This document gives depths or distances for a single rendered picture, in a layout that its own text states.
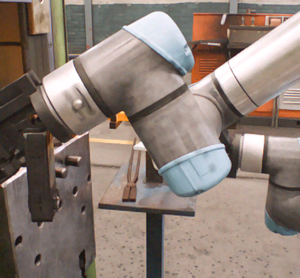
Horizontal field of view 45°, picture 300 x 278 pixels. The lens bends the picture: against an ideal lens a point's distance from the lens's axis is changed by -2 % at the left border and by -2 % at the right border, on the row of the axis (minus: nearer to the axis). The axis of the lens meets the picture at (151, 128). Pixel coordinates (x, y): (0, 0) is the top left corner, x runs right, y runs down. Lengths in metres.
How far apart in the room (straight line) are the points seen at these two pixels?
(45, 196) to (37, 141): 0.07
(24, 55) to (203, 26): 3.29
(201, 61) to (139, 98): 3.93
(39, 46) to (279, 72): 0.88
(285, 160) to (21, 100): 0.49
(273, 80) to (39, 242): 0.68
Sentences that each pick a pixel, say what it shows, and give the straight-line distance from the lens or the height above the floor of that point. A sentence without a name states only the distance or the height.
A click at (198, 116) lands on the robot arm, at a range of 0.38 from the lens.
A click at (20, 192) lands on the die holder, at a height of 0.87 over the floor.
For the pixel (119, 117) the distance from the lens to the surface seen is 1.11.
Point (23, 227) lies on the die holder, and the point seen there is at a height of 0.79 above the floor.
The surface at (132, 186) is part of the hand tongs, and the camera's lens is 1.23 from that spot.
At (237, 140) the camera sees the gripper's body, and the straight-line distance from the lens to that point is 0.72.
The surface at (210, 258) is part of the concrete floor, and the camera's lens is 2.07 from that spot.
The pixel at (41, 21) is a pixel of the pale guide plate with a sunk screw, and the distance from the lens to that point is 1.19.
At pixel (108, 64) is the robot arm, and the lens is 0.37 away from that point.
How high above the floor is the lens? 1.24
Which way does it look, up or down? 18 degrees down
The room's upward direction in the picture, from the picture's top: straight up
